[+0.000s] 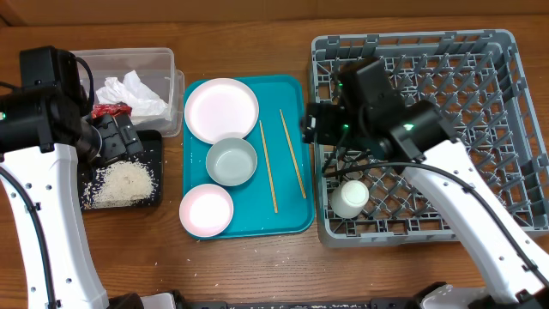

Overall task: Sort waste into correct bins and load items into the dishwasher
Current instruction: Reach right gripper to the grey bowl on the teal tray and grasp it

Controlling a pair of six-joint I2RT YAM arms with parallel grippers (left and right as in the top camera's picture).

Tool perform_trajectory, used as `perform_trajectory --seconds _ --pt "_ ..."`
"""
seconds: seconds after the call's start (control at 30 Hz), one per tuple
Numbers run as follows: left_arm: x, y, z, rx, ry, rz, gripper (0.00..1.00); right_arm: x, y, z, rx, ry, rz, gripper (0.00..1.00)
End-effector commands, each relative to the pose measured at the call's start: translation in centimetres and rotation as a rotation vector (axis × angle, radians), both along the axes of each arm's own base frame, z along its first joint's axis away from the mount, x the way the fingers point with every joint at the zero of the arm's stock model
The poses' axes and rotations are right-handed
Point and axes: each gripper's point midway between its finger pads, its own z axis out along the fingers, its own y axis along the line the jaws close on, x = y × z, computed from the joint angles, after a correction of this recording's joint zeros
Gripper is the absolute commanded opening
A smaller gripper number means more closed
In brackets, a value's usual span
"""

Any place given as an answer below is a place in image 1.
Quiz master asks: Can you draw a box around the red snack wrapper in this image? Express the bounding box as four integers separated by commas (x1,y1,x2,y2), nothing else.
92,103,132,118

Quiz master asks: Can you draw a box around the white napkin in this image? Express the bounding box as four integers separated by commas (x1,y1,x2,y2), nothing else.
95,70,169,118

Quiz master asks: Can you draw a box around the pile of white rice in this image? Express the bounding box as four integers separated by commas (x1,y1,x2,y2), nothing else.
81,161,160,210

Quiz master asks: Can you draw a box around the wooden chopstick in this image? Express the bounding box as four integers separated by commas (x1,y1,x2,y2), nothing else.
259,120,279,214
279,109,307,199

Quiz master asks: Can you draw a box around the white cup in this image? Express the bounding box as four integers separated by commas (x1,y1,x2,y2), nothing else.
329,180,370,219

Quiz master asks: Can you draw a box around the grey bowl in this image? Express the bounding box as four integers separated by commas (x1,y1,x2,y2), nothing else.
206,137,257,186

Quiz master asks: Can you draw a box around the large white plate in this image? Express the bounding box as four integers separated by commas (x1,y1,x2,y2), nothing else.
184,78,259,144

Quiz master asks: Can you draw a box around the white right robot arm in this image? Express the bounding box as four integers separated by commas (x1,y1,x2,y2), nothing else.
300,58,548,308

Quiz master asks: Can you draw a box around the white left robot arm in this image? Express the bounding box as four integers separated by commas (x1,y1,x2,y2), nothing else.
1,46,143,308

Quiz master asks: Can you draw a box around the black food waste tray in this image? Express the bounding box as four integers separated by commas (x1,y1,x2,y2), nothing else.
78,130,163,211

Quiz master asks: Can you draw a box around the clear plastic waste bin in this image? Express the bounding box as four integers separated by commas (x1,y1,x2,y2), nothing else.
73,48,184,137

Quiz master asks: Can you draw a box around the teal serving tray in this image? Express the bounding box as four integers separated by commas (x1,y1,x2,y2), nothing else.
182,75,317,240

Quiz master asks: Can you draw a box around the grey plastic dish rack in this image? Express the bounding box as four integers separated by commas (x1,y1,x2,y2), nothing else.
310,29,548,247

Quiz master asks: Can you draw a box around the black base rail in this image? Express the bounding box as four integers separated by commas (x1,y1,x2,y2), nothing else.
171,298,430,309

